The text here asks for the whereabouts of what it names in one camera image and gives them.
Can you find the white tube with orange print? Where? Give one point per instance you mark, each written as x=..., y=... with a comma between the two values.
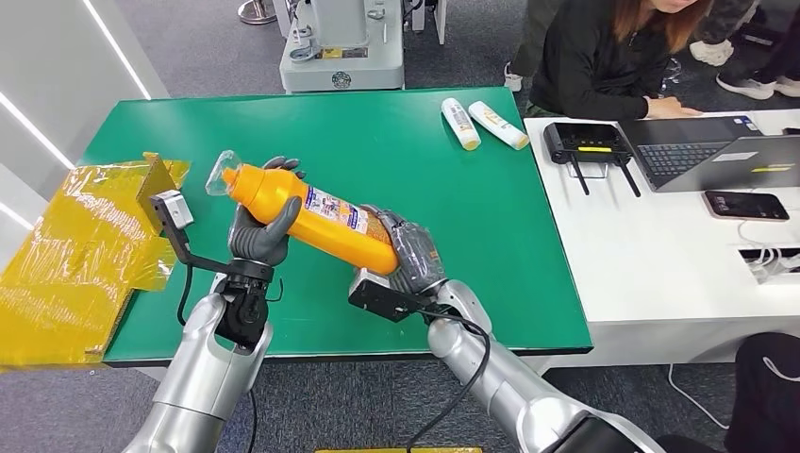
x=499, y=125

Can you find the black smartphone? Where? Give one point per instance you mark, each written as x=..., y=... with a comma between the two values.
x=745, y=206

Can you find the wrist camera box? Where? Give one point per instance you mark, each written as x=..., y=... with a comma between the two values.
x=375, y=297
x=174, y=209

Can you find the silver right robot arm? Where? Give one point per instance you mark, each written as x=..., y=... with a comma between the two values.
x=500, y=387

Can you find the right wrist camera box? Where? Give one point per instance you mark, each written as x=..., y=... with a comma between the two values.
x=375, y=297

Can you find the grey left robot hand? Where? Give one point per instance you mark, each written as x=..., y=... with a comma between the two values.
x=259, y=244

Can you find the white tube with barcode label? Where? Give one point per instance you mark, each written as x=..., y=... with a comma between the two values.
x=461, y=124

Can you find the white cabinet panel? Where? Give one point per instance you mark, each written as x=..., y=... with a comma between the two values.
x=439, y=19

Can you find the orange plastic bottle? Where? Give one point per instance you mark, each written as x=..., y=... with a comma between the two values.
x=325, y=219

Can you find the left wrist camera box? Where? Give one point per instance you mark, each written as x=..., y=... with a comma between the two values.
x=174, y=209

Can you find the black router with antennas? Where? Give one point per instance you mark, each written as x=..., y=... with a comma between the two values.
x=584, y=142

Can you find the white desk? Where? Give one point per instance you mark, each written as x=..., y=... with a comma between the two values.
x=656, y=281

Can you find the yellow wrapped cardboard box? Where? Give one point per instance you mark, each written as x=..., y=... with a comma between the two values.
x=81, y=250

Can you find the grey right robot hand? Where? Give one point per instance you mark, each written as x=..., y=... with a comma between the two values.
x=415, y=256

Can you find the person's hand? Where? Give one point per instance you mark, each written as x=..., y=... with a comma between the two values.
x=672, y=109

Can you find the grey laptop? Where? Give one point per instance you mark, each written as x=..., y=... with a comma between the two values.
x=687, y=159

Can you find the grey machine base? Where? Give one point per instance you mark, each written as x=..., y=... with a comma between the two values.
x=342, y=62

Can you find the round metal stanchion base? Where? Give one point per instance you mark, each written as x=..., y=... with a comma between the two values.
x=256, y=12

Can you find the person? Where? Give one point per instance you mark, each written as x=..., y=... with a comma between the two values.
x=537, y=31
x=594, y=62
x=747, y=87
x=762, y=394

